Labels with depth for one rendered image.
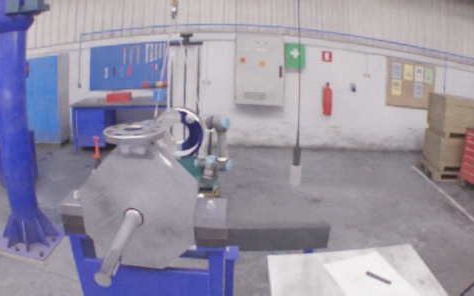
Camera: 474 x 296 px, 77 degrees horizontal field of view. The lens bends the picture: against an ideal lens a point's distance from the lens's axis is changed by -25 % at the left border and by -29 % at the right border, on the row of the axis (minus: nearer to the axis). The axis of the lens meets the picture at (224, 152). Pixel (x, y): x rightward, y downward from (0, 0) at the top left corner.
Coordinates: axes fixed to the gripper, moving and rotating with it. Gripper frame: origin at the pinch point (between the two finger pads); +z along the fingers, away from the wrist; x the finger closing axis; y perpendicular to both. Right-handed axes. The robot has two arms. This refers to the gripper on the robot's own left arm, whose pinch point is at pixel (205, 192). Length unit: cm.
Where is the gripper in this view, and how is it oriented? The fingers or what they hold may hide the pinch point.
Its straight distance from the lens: 351.4
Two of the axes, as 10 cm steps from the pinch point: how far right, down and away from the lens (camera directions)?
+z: -1.6, 9.8, -1.3
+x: 9.9, 1.6, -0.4
